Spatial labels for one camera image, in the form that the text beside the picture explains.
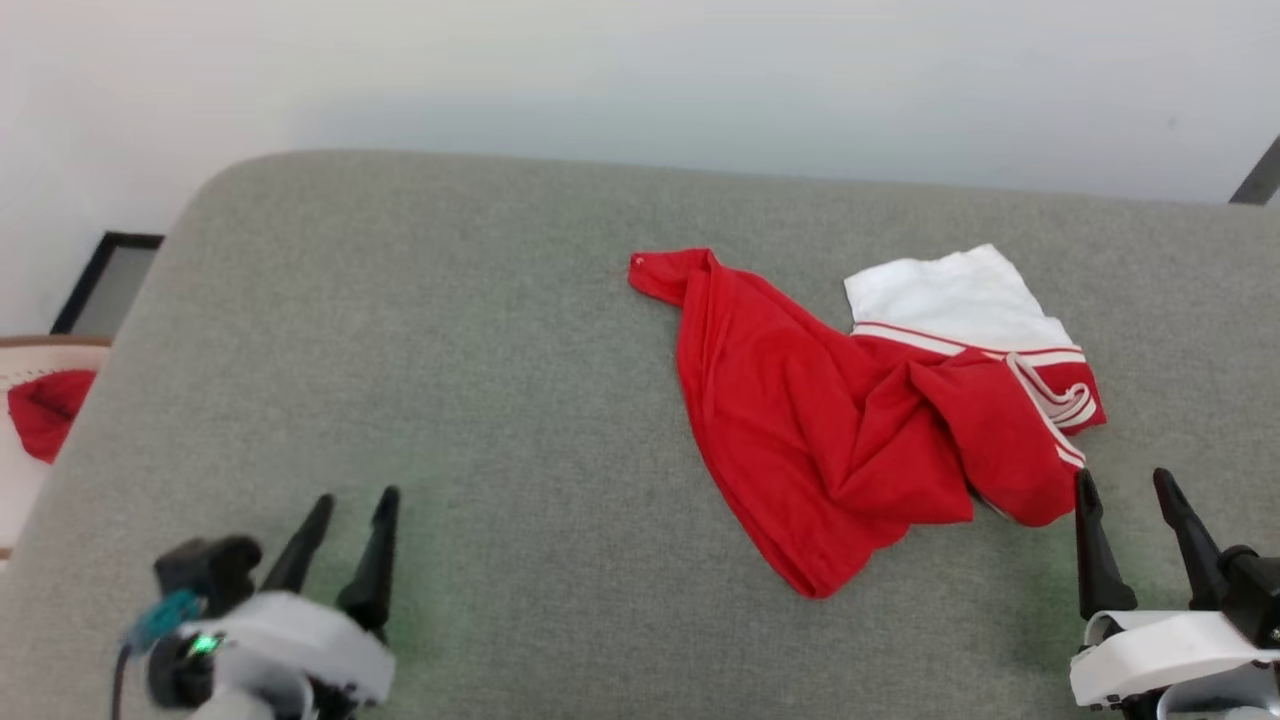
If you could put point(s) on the red cloth in basket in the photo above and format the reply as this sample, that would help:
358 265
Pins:
50 410

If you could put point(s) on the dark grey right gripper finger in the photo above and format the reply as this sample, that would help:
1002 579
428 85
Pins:
1100 570
1195 550

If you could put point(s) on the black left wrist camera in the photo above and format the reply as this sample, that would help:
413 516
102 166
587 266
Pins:
215 568

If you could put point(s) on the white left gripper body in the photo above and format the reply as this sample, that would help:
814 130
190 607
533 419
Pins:
290 640

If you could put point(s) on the black framed grey panel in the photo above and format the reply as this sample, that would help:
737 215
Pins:
110 285

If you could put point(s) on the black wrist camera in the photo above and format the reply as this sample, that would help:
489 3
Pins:
1255 595
215 568

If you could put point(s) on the red and white garment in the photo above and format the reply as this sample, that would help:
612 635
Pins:
800 420

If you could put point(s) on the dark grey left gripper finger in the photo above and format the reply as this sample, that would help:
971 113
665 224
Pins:
375 570
300 550

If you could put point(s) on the dark grey metal leg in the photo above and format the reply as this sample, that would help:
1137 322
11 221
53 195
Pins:
1258 172

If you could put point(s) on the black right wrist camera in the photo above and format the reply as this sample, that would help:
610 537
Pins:
1255 595

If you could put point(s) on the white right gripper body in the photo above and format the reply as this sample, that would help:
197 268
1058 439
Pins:
1160 650

